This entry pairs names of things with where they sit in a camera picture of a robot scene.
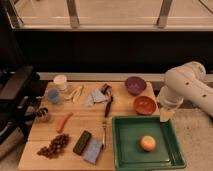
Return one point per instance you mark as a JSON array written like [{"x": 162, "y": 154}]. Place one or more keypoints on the small black red object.
[{"x": 105, "y": 88}]

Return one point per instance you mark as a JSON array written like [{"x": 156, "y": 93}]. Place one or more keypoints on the pale banana peel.
[{"x": 75, "y": 94}]

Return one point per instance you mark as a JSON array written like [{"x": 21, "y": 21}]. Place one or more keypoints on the bunch of dark grapes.
[{"x": 55, "y": 147}]

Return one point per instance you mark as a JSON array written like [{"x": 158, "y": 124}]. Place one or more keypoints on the white cup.
[{"x": 61, "y": 82}]

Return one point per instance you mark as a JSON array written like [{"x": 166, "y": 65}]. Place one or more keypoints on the orange carrot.
[{"x": 62, "y": 122}]

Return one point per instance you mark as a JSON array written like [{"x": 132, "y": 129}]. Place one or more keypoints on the red bowl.
[{"x": 144, "y": 105}]

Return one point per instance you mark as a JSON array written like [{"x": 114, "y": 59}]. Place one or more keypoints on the black rectangular block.
[{"x": 82, "y": 142}]

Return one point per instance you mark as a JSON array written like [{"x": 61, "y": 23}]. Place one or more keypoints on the wooden cutting board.
[{"x": 83, "y": 118}]

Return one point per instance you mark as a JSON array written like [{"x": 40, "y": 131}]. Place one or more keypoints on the blue sponge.
[{"x": 93, "y": 151}]

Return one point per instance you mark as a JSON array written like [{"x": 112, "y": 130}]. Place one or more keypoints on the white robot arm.
[{"x": 181, "y": 83}]

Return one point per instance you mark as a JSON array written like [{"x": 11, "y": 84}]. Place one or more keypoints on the black equipment stand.
[{"x": 17, "y": 91}]

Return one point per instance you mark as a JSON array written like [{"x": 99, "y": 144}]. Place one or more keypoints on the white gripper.
[{"x": 169, "y": 100}]

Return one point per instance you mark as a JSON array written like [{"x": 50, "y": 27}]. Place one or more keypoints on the crumpled grey blue cloth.
[{"x": 96, "y": 96}]

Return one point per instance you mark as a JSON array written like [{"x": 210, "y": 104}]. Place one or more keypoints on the orange yellow apple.
[{"x": 148, "y": 143}]

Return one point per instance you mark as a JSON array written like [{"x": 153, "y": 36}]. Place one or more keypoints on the purple bowl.
[{"x": 135, "y": 85}]

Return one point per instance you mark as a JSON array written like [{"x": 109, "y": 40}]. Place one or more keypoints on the green plastic tray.
[{"x": 129, "y": 156}]

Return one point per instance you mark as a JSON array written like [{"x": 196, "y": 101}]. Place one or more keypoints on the black handled fork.
[{"x": 104, "y": 122}]

